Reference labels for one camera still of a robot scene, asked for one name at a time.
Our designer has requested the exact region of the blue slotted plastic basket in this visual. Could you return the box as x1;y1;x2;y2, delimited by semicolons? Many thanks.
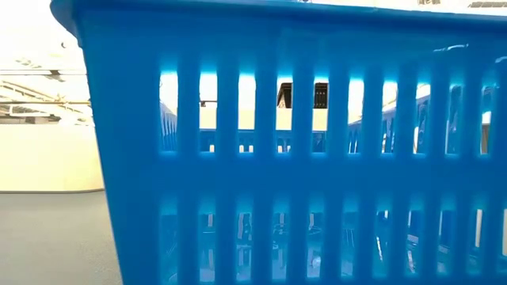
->
49;0;507;285

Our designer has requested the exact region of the beige partition panel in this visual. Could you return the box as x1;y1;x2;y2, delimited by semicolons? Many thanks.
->
0;123;105;194

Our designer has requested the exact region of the horizontal metal rail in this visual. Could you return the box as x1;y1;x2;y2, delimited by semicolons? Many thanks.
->
0;68;88;77

